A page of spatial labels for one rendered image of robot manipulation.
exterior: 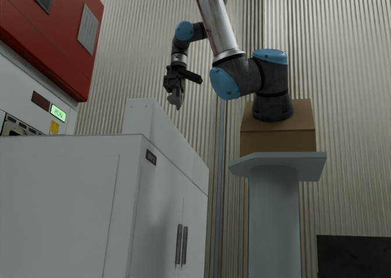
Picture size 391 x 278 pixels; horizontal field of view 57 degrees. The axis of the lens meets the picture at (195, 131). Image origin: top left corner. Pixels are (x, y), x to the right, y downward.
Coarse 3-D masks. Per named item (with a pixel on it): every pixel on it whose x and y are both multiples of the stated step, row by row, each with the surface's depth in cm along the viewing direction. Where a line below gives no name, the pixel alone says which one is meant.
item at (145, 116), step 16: (128, 112) 112; (144, 112) 111; (160, 112) 117; (128, 128) 110; (144, 128) 109; (160, 128) 117; (176, 128) 135; (160, 144) 117; (176, 144) 135; (176, 160) 135; (192, 160) 158; (192, 176) 157
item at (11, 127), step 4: (4, 124) 135; (8, 124) 136; (12, 124) 138; (4, 128) 134; (8, 128) 136; (12, 128) 138; (16, 128) 140; (20, 128) 142; (4, 132) 134; (8, 132) 136; (12, 132) 140; (16, 132) 140; (20, 132) 142; (24, 132) 144; (28, 132) 146
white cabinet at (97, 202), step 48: (0, 144) 112; (48, 144) 108; (96, 144) 104; (144, 144) 103; (0, 192) 105; (48, 192) 102; (96, 192) 98; (144, 192) 102; (192, 192) 157; (0, 240) 100; (48, 240) 97; (96, 240) 94; (144, 240) 101; (192, 240) 154
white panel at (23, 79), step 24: (0, 48) 134; (0, 72) 134; (24, 72) 147; (0, 96) 134; (24, 96) 146; (48, 96) 162; (0, 120) 133; (24, 120) 146; (48, 120) 161; (72, 120) 180
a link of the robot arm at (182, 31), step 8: (184, 24) 151; (192, 24) 152; (176, 32) 152; (184, 32) 150; (192, 32) 151; (200, 32) 154; (176, 40) 155; (184, 40) 153; (192, 40) 155; (184, 48) 160
